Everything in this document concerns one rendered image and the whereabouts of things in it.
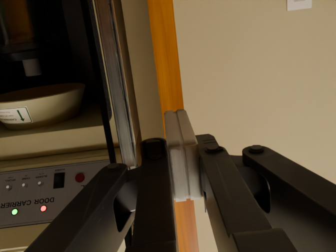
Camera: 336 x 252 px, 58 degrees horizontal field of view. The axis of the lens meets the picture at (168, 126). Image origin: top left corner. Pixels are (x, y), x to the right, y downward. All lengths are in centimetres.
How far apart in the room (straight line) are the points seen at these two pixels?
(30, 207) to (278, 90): 75
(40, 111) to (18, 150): 7
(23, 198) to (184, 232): 24
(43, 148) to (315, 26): 80
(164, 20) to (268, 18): 60
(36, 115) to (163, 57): 26
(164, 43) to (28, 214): 31
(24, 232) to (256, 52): 74
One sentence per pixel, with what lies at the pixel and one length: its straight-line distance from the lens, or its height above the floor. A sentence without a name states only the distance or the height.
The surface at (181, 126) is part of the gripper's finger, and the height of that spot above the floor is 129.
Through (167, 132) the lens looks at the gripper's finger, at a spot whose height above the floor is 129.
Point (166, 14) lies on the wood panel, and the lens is 38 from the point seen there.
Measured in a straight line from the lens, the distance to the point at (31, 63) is 60.
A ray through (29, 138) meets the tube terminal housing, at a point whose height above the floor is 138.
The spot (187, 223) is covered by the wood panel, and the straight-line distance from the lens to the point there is 46.
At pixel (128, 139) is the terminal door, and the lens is 16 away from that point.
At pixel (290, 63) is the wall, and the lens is 98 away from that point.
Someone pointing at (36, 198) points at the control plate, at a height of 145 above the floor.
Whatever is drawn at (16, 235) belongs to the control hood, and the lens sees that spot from 50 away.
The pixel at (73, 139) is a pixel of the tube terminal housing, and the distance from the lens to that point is 52.
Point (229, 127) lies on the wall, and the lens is 97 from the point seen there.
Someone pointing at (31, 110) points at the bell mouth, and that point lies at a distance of 55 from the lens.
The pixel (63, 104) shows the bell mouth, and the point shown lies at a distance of 56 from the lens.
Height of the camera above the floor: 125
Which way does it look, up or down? 16 degrees up
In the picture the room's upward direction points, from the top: 173 degrees clockwise
